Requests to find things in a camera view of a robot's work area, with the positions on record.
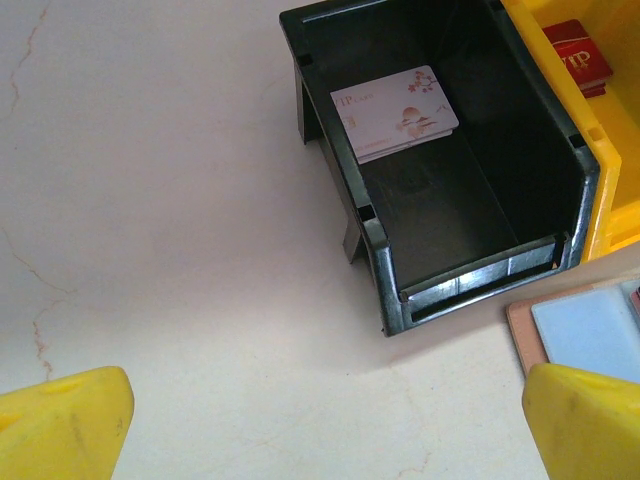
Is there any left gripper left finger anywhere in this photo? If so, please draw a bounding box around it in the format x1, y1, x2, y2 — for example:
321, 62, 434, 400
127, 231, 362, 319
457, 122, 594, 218
0, 366, 135, 480

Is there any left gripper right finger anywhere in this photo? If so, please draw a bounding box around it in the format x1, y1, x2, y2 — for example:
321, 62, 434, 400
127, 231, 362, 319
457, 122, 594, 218
521, 363, 640, 480

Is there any white VIP card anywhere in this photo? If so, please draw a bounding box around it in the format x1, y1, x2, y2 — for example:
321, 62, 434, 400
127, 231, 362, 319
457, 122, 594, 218
329, 64, 460, 160
357, 127, 454, 167

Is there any yellow storage bin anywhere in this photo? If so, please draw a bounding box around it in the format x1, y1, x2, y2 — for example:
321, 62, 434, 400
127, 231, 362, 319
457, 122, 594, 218
499, 0, 640, 262

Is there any black storage bin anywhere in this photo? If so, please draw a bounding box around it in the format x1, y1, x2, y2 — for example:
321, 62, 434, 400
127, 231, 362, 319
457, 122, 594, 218
278, 0, 601, 338

